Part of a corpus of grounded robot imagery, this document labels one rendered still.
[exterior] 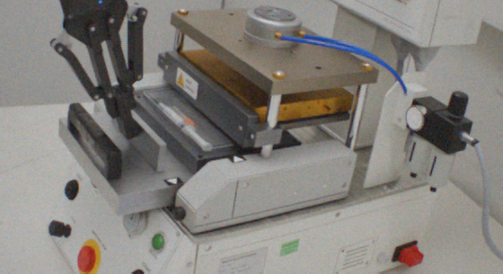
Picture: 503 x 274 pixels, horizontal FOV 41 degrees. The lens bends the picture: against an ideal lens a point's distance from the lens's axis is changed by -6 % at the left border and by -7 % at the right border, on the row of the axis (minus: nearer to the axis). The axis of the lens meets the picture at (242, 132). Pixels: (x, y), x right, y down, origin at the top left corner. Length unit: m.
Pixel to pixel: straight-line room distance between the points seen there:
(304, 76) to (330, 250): 0.28
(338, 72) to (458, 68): 0.64
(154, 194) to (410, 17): 0.42
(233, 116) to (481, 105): 0.70
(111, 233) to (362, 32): 0.48
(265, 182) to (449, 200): 0.65
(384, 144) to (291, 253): 0.20
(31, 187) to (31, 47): 1.22
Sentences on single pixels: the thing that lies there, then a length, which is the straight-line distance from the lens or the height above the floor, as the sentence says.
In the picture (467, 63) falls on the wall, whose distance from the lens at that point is 1.52.
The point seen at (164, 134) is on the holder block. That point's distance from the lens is 0.97.
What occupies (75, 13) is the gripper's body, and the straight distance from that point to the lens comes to 0.83.
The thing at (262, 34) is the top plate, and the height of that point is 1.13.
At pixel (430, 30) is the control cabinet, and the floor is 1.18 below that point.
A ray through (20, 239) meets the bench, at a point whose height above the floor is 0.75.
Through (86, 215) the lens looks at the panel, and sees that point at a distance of 1.07.
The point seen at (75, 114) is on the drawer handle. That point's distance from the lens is 0.97.
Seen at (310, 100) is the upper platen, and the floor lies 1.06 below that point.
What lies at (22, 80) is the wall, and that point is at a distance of 2.49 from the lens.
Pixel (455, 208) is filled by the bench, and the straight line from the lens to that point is 1.45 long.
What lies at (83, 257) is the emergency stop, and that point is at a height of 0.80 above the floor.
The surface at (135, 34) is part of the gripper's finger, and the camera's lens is 0.89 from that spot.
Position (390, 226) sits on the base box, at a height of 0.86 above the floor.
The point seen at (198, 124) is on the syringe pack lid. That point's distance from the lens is 0.97.
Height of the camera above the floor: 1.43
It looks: 26 degrees down
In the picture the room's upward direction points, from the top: 9 degrees clockwise
